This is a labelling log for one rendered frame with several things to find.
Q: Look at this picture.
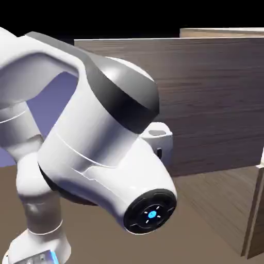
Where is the dark wood cabinet door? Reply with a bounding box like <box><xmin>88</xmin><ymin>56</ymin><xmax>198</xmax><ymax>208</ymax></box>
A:
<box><xmin>74</xmin><ymin>37</ymin><xmax>264</xmax><ymax>177</ymax></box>

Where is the wooden cabinet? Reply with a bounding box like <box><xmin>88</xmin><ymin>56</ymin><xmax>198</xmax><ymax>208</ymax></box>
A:
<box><xmin>74</xmin><ymin>27</ymin><xmax>264</xmax><ymax>260</ymax></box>

